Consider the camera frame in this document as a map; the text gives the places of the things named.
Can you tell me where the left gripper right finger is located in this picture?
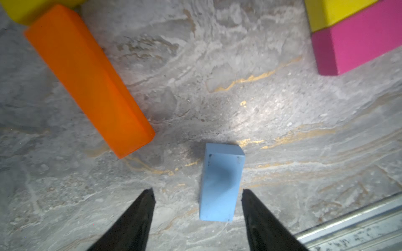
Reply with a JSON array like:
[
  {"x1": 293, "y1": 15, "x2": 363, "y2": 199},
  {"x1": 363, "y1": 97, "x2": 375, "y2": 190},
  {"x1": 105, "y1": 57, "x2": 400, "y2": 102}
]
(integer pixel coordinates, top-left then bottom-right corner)
[{"x1": 241, "y1": 189, "x2": 307, "y2": 251}]

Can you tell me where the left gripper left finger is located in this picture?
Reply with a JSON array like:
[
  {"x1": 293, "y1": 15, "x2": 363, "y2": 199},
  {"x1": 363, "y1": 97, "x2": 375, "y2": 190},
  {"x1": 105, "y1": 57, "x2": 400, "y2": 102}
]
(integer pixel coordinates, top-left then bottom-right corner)
[{"x1": 88, "y1": 188, "x2": 156, "y2": 251}]

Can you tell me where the light blue block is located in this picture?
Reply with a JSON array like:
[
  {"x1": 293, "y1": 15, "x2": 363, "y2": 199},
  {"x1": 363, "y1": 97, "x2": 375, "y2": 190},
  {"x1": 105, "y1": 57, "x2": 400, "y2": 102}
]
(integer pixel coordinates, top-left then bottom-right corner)
[{"x1": 199, "y1": 143, "x2": 246, "y2": 222}]

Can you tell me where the orange block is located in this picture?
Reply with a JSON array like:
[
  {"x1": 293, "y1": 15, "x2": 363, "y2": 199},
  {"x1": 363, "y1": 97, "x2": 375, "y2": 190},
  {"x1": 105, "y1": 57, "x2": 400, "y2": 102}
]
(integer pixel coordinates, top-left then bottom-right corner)
[{"x1": 25, "y1": 4, "x2": 156, "y2": 159}]

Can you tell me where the long yellow block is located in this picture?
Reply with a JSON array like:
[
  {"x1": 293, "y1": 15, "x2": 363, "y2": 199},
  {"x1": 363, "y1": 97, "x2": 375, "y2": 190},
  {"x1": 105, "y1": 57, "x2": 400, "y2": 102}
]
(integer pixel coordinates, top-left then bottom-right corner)
[{"x1": 304, "y1": 0, "x2": 377, "y2": 32}]

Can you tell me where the magenta block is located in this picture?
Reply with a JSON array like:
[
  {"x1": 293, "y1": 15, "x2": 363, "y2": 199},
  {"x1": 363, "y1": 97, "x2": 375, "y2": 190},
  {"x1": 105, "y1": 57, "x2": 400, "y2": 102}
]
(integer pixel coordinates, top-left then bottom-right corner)
[{"x1": 312, "y1": 0, "x2": 402, "y2": 76}]

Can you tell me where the small yellow block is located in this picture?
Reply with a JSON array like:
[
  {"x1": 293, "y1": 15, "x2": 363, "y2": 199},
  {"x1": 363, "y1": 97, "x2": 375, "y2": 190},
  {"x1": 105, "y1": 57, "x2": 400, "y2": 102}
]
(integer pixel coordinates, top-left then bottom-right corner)
[{"x1": 1, "y1": 0, "x2": 85, "y2": 26}]

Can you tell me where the aluminium front rail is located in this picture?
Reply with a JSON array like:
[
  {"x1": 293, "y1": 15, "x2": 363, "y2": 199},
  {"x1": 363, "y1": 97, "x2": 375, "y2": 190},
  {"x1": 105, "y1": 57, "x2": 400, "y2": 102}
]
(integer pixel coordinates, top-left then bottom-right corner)
[{"x1": 295, "y1": 192, "x2": 402, "y2": 251}]

